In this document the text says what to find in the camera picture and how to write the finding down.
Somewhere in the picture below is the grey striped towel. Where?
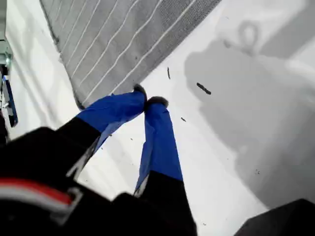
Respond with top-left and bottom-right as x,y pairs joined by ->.
39,0 -> 223,110

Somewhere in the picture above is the thick dark scrap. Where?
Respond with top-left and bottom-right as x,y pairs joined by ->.
196,82 -> 212,96

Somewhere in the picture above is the blue edged grey bar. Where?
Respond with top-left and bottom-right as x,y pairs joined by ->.
0,73 -> 19,128

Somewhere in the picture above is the arm red white wire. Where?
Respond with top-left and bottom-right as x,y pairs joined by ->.
0,178 -> 83,218

